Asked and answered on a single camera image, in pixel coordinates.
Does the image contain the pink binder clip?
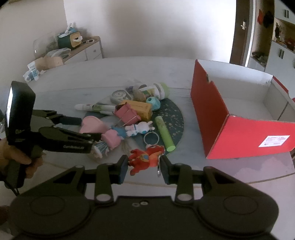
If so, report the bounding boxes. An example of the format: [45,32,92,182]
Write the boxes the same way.
[114,103,141,127]

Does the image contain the white wall cabinet unit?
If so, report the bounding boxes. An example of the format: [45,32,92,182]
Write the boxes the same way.
[246,0,295,86]

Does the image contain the grey tape dispenser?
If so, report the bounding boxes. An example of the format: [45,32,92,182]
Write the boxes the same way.
[110,90,133,105]

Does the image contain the white bunny figurine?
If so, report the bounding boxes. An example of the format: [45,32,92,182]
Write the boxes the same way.
[124,121,155,137]

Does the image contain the yellow rectangular box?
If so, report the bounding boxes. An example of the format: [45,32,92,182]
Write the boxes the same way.
[120,100,152,122]

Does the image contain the pink dress doll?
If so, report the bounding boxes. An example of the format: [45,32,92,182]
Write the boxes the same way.
[91,127,127,159]

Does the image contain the pink heart-shaped box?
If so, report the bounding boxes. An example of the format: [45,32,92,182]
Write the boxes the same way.
[79,116,109,133]

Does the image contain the green tissue box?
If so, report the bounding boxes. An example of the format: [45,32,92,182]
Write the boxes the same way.
[57,23,83,50]

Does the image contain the white drawer cabinet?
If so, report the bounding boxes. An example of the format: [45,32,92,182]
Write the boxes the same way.
[63,36,105,64]

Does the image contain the red cardboard box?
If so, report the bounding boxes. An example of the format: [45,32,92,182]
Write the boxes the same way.
[190,60,294,159]

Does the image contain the red plush keychain toy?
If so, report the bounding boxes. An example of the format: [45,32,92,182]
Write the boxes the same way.
[129,145,165,176]

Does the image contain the white green marker pen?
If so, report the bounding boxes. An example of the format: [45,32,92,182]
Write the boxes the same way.
[74,104,115,115]

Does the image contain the person's left hand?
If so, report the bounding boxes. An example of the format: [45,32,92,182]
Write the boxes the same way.
[0,138,43,179]

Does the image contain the teal round sharpener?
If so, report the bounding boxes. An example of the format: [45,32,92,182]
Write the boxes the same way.
[145,97,161,111]

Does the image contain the sunglasses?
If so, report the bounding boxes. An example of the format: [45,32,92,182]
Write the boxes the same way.
[82,39,95,44]

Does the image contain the brown stone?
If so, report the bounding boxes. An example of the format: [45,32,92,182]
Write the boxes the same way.
[133,89,147,102]

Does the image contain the brown wooden door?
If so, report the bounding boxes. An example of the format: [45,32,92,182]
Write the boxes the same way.
[230,0,253,66]

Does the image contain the metal key ring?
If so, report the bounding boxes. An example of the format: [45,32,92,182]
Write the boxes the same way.
[143,130,160,146]

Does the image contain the green cylinder tube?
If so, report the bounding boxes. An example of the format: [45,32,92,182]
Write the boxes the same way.
[155,116,176,152]

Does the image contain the dark round placemat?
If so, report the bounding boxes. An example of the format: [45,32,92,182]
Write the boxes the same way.
[84,99,184,148]

